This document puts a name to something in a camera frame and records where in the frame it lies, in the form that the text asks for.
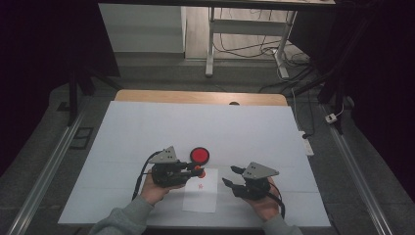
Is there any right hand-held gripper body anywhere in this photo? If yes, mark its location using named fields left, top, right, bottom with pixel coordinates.
left=233, top=162, right=280, bottom=201

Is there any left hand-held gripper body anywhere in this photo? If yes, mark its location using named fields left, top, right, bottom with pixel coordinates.
left=148, top=145, right=191, bottom=189

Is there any round black red ink pad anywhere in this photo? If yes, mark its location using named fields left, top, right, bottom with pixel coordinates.
left=189, top=146, right=210, bottom=165

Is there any white paper sheet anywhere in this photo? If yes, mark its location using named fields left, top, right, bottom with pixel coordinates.
left=181, top=166, right=219, bottom=213

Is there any person's right hand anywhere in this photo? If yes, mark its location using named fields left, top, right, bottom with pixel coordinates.
left=243, top=175, right=282, bottom=223

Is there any person's left hand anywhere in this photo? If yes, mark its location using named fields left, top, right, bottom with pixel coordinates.
left=139, top=169, right=186, bottom=207

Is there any white power strip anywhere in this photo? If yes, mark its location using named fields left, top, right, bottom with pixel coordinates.
left=299, top=130, right=315, bottom=157

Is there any black floor socket box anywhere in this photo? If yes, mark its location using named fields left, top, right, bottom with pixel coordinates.
left=69, top=126, right=95, bottom=151

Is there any black metal stand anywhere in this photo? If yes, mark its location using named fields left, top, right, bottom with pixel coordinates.
left=290, top=65, right=353, bottom=135
left=67, top=65, right=123, bottom=126

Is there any white cabinet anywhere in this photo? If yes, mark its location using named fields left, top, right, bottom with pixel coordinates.
left=98, top=3, right=187, bottom=55

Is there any black curtain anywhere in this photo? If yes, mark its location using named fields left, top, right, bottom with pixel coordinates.
left=0, top=0, right=120, bottom=177
left=290, top=0, right=415, bottom=204

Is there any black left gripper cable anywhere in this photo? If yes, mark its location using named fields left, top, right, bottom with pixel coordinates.
left=131, top=150, right=163, bottom=201

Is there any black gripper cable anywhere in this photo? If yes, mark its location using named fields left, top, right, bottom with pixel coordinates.
left=131, top=150, right=163, bottom=201
left=267, top=180, right=287, bottom=219

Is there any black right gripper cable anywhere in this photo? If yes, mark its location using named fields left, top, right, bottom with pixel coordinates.
left=267, top=180, right=287, bottom=219

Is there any aluminium floor rail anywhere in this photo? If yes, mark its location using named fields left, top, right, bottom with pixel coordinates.
left=321, top=104, right=395, bottom=235
left=6, top=107, right=89, bottom=235

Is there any tangle of black floor cables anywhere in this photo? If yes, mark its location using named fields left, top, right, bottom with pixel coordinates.
left=213, top=8, right=311, bottom=94

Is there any white metal desk frame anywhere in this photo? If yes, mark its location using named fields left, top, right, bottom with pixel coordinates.
left=205, top=6, right=298, bottom=79

